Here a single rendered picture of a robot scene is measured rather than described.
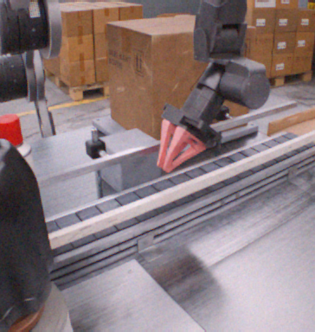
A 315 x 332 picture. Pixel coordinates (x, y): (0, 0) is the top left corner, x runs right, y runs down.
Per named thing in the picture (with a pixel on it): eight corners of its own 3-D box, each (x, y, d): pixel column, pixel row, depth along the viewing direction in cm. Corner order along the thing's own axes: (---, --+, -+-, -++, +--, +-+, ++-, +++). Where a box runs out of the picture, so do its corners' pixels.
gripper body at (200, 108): (196, 130, 59) (221, 90, 58) (158, 111, 66) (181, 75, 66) (218, 147, 63) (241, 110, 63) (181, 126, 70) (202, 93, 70)
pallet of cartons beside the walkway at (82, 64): (146, 88, 406) (145, 5, 363) (73, 102, 368) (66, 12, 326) (103, 66, 497) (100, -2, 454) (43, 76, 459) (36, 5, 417)
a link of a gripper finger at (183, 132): (160, 169, 60) (192, 118, 60) (136, 152, 65) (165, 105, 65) (185, 182, 65) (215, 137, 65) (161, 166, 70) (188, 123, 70)
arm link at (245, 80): (233, 25, 64) (193, 27, 60) (280, 30, 55) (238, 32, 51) (233, 90, 69) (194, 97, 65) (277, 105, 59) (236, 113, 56)
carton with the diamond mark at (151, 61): (151, 151, 89) (151, 34, 76) (110, 118, 107) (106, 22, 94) (247, 125, 102) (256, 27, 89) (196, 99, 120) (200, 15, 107)
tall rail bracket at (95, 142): (108, 224, 68) (101, 141, 60) (91, 205, 73) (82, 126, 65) (124, 218, 69) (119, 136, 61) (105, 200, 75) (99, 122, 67)
